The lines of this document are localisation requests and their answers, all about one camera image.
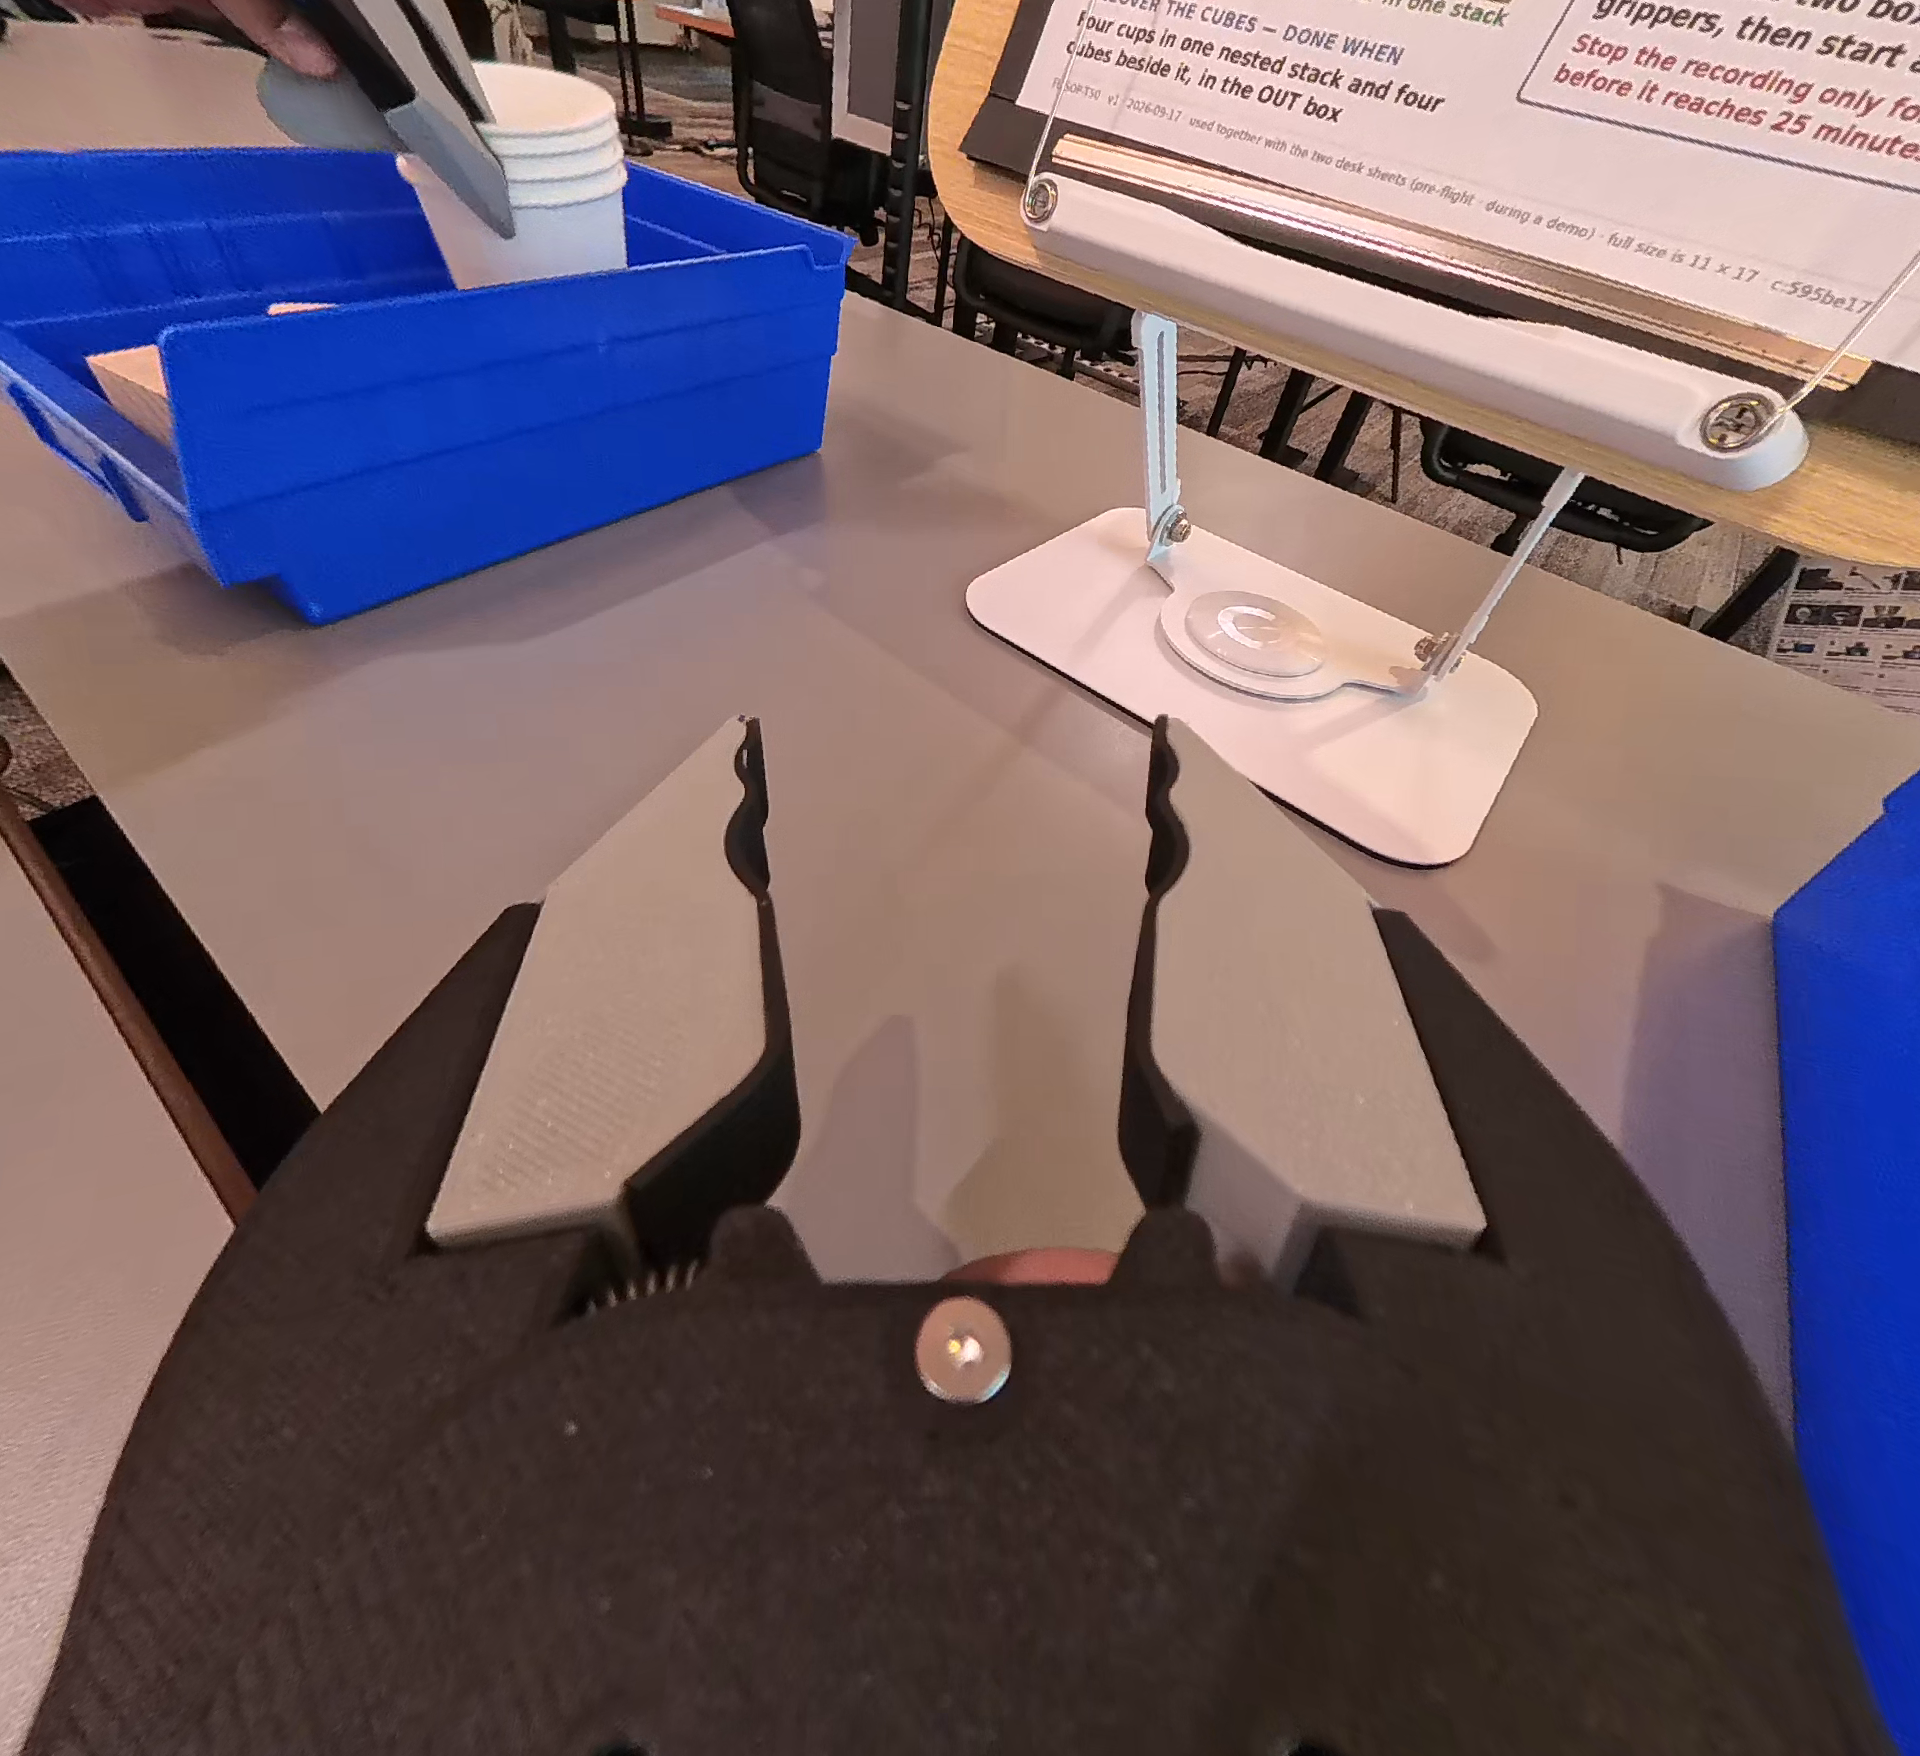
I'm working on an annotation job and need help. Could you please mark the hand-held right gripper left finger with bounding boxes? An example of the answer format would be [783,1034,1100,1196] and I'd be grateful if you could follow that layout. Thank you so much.
[427,715,802,1255]

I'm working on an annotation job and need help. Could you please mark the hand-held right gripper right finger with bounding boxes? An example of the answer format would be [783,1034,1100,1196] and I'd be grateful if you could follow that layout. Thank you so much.
[1118,715,1489,1287]

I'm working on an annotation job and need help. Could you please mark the blue plastic bin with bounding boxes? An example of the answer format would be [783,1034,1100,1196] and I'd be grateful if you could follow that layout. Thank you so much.
[1773,767,1920,1690]
[0,144,857,626]

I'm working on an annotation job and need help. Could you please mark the black office chair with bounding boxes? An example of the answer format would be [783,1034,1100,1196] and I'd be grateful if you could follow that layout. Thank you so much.
[951,237,1141,360]
[1418,421,1712,555]
[699,0,840,219]

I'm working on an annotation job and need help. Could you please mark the wooden cube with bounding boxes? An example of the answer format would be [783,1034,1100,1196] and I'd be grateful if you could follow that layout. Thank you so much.
[85,342,180,449]

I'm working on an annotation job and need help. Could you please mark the black tripod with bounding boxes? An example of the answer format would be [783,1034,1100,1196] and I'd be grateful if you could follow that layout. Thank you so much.
[881,0,968,311]

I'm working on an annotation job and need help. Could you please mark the black backing board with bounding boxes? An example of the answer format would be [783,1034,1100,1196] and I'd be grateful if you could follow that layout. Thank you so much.
[957,0,1163,180]

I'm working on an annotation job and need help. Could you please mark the newspaper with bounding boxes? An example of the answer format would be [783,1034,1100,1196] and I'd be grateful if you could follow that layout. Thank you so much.
[1767,560,1920,711]

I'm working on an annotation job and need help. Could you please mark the white wooden document stand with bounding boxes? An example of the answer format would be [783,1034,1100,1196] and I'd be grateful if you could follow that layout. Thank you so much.
[927,0,1920,870]

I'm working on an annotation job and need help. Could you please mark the printed instruction sheet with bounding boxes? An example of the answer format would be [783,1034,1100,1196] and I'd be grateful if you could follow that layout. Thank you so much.
[1017,0,1920,372]

